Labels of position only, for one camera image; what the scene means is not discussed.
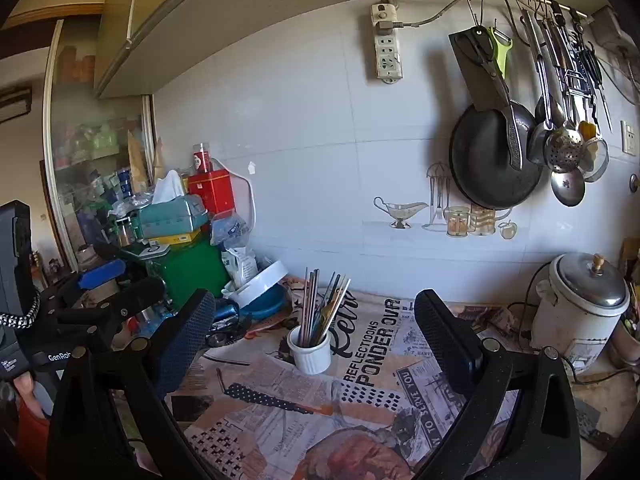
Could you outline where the pink chopstick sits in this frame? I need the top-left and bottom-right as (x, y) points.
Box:
(297, 268), (310, 347)

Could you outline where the white grey chopstick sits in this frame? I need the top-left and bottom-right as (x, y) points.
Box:
(319, 276), (353, 344)

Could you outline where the gold chopstick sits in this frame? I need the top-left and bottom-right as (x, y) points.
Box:
(316, 275), (350, 345)

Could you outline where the teal chopstick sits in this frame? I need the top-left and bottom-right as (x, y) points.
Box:
(319, 274), (344, 344)
(311, 272), (340, 344)

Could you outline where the mauve chopstick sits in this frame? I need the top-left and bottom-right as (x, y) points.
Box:
(306, 269), (320, 347)

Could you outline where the person's hand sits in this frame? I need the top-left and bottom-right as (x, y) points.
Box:
(13, 372), (49, 419)

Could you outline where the green box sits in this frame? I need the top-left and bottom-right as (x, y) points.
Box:
(146, 240), (230, 311)

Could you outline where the white paper bag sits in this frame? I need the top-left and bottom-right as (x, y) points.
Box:
(221, 247), (258, 288)

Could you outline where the blue bowl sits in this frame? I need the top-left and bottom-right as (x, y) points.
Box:
(236, 284), (288, 323)

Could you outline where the teal tissue box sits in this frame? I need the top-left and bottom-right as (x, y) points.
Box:
(139, 194), (208, 238)

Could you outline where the clear zip bag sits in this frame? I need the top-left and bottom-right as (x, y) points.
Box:
(209, 212), (250, 250)

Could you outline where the newspaper print tablecloth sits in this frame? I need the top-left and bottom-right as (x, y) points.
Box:
(112, 274), (622, 480)

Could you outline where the white rice cooker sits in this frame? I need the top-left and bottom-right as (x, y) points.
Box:
(530, 252), (630, 372)

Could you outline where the white ceramic ramekin cup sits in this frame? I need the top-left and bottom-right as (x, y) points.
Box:
(286, 326), (332, 376)

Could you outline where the red tin box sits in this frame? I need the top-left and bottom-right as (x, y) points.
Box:
(188, 169), (235, 217)

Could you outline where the small cleaver knife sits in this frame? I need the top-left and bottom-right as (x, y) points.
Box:
(574, 398), (616, 453)

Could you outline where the black frying pan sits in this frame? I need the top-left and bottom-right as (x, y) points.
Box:
(449, 106), (542, 210)

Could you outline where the metal skimmer ladle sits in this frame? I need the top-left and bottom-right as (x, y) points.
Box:
(521, 9), (584, 174)

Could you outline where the hanging cleaver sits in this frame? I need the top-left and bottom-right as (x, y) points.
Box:
(449, 27), (498, 112)

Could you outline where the white power strip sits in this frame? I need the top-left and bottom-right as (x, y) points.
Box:
(371, 2), (402, 84)

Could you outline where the green peeler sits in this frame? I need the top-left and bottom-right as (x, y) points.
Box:
(487, 26), (513, 77)

